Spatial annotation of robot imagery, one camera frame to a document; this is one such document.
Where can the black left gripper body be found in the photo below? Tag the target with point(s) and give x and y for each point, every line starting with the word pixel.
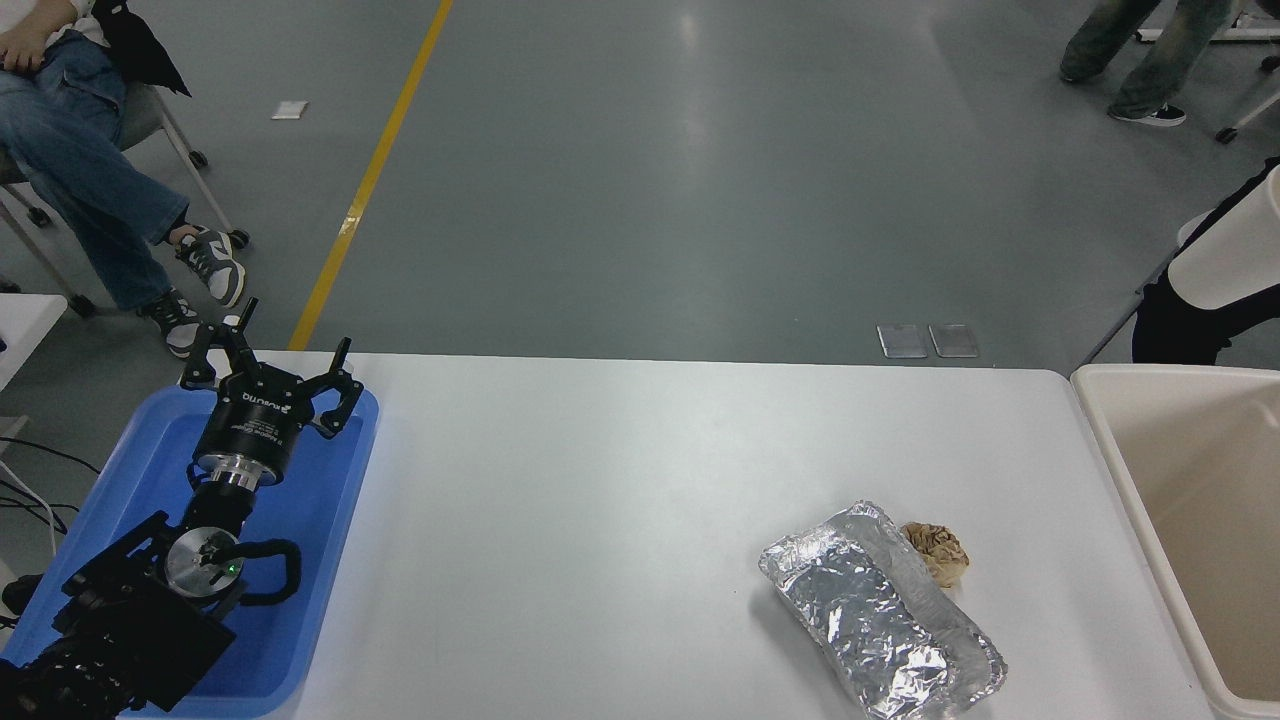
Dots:
pixel 250 420

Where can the white paper cup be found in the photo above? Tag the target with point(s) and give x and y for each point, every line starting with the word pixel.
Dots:
pixel 1230 260

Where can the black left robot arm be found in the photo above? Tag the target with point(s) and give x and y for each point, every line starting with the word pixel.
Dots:
pixel 130 630

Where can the person's hand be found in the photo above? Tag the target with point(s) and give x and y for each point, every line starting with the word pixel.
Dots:
pixel 25 48

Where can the blue plastic tray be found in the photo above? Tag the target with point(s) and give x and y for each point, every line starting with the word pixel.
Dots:
pixel 320 520

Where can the white side table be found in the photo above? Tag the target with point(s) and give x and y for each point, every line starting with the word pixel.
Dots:
pixel 25 330

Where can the grey chair with casters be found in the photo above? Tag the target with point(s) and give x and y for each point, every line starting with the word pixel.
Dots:
pixel 145 115

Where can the seated person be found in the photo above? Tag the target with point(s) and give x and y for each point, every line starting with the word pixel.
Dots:
pixel 60 160

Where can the black rounded floor object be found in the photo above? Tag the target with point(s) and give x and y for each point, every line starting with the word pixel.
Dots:
pixel 20 593

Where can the black jacket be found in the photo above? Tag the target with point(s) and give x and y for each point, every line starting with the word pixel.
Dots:
pixel 140 45

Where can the silver floor plate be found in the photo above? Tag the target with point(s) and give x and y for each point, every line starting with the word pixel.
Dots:
pixel 953 341
pixel 902 341

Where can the crumpled silver foil tray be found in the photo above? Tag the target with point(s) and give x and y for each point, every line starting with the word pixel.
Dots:
pixel 865 610

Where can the crumpled tan paper ball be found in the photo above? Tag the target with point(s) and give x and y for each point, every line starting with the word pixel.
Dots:
pixel 938 552

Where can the person in dark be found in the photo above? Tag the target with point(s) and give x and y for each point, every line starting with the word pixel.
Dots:
pixel 1170 335

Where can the white plastic chair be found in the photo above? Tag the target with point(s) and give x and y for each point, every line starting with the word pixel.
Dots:
pixel 1190 232

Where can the walking person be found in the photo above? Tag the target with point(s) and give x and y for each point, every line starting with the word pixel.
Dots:
pixel 1150 50

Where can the large pale bin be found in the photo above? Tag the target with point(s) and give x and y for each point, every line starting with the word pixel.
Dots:
pixel 1220 480

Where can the white caster leg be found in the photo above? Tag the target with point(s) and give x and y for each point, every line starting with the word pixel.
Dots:
pixel 1255 112

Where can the white wheeled frame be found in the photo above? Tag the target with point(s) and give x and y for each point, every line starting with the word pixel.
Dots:
pixel 1250 33

